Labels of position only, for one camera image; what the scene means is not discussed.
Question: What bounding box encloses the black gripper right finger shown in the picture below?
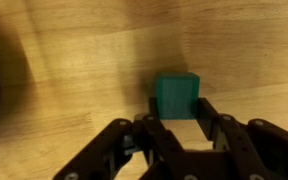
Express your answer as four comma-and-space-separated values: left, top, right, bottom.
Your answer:
196, 97, 288, 180

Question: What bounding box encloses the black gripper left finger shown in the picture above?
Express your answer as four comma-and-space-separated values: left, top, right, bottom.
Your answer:
52, 96, 188, 180

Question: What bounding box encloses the green wooden block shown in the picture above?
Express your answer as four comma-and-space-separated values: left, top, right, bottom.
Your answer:
155, 71, 201, 121

